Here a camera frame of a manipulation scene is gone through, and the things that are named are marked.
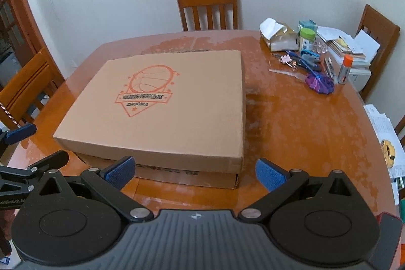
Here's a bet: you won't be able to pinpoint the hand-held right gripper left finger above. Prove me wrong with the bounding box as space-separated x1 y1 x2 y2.
38 155 155 222

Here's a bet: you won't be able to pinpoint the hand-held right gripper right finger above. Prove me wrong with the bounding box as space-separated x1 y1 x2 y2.
237 157 358 222

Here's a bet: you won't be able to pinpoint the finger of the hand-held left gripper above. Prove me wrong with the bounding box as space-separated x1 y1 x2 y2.
0 150 69 194
0 123 37 146

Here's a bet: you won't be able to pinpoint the brown cardboard box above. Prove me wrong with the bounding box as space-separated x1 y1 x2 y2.
53 49 247 174

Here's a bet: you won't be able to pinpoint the orange wooden desktop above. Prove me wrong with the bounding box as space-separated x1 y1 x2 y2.
0 30 398 226

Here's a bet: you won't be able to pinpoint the wooden chair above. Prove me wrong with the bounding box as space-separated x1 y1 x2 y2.
394 115 405 144
175 0 238 32
356 4 401 103
0 49 65 131

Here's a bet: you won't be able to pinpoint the purple brush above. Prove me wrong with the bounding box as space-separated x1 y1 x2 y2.
305 72 334 95

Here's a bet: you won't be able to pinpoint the clear plastic fork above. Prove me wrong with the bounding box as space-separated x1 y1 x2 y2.
269 68 306 79

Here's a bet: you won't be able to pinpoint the yellow toy car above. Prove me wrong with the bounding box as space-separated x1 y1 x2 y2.
380 140 397 168

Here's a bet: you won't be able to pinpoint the silver pen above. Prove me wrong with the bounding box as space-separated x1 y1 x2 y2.
323 56 336 81

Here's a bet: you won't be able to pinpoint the loose printed paper sheets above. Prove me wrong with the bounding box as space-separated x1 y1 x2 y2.
364 104 405 204

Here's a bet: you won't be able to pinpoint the blue plastic tool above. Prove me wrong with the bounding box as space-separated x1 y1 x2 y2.
299 50 321 63

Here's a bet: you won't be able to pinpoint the orange cap glue stick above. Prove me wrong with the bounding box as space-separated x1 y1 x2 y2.
338 55 354 85

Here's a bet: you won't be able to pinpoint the wooden door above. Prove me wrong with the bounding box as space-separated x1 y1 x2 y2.
0 0 42 58

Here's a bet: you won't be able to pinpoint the green lid jar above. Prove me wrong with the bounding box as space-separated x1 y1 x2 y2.
298 28 317 53

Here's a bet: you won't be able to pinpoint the gold tissue pack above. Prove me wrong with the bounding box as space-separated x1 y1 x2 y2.
259 18 299 52

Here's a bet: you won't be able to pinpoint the red smartphone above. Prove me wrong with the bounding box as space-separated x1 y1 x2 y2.
376 212 404 270

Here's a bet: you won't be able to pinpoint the stack of papers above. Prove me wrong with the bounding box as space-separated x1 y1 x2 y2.
316 26 380 92

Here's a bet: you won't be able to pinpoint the teal toy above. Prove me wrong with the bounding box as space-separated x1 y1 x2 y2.
298 21 318 33

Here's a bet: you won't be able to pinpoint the metal chain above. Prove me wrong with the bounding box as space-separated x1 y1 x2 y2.
0 102 21 128

